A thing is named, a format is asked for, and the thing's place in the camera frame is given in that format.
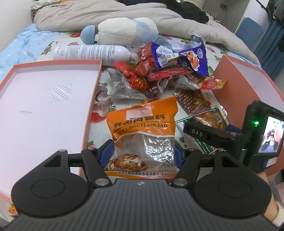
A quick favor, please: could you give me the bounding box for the green edged noodle packet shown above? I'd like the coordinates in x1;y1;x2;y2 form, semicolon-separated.
176;106;227;154

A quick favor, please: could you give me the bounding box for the orange seasoning packet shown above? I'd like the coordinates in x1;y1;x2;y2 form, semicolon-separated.
103;96;178;181

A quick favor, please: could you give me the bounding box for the clear brown biscuit packet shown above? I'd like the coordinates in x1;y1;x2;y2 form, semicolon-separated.
174;90;211;115

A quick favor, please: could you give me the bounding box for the silver foil packet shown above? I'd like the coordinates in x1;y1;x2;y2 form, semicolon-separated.
107;67;146;100

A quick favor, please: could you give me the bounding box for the white brown snack bag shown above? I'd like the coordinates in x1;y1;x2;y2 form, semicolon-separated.
149;74;198;93

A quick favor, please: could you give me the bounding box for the blue snack bag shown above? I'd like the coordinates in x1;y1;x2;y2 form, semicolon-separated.
151;43;209;77

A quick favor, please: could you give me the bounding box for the red foil wrapper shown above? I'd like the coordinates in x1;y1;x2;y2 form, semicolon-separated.
114;62;149;90

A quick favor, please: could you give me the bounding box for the red strip snack packet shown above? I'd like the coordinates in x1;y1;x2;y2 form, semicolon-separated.
146;68;192;81

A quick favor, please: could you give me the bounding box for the orange corn snack packet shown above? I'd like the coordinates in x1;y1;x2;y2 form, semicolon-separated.
187;73;227;90

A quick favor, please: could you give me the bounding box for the dark red tea packet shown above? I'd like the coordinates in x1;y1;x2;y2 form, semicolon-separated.
135;42;157;76

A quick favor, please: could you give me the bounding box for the right hand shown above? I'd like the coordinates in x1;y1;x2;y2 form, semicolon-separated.
258;171;283;227

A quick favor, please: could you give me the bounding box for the pink gift box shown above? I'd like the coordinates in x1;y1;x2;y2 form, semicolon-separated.
211;54;284;177

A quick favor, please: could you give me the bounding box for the pink box lid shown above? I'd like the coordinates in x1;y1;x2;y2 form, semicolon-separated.
1;60;102;202

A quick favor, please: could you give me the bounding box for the blue curtain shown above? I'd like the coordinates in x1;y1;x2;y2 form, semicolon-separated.
254;20;283;80

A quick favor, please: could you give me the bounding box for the white spray bottle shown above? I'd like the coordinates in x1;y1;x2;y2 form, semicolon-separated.
53;45;140;66

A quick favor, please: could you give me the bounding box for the floral bed sheet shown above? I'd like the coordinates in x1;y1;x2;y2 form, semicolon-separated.
1;32;235;224

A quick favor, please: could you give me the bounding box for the white blue plush toy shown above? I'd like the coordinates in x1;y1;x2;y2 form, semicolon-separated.
80;17;159;47

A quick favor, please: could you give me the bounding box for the clear plastic bag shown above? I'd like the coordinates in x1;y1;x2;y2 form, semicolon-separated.
133;19;205;53

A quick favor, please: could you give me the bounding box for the black clothes pile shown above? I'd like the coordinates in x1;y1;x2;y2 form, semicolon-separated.
118;0;209;24

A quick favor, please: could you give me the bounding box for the light blue blanket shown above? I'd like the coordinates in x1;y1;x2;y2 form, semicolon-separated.
0;24;59;80

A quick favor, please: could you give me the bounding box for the grey quilt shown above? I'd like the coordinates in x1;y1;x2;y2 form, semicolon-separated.
34;1;260;65

